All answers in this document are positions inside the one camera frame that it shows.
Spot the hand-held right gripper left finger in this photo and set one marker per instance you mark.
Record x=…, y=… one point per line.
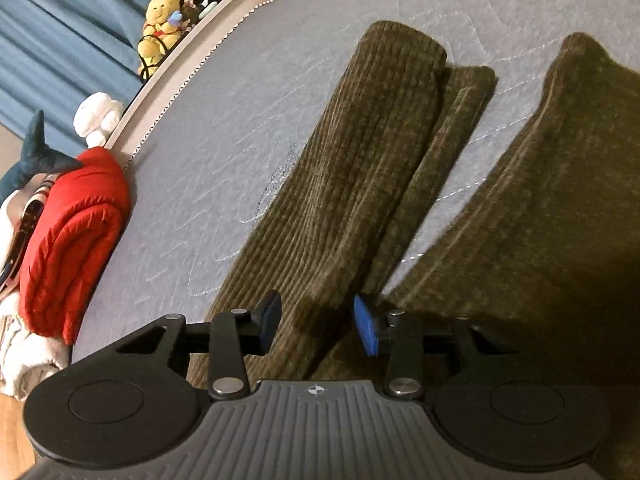
x=267, y=325

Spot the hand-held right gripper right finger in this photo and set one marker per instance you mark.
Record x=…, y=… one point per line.
x=367, y=325

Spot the grey-blue mattress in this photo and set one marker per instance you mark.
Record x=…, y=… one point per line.
x=225, y=125

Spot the red folded quilt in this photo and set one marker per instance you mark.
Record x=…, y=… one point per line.
x=75, y=240

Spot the cream white blanket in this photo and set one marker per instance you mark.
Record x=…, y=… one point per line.
x=30, y=355

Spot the white plush toy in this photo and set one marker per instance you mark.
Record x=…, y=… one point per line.
x=97, y=115

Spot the dark teal shark plush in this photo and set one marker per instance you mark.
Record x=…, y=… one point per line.
x=35, y=160

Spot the yellow bear plush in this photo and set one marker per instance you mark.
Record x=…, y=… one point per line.
x=160, y=25

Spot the blue curtain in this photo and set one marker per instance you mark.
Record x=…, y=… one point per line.
x=60, y=35

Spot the beige bed frame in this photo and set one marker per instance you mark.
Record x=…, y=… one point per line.
x=190, y=41

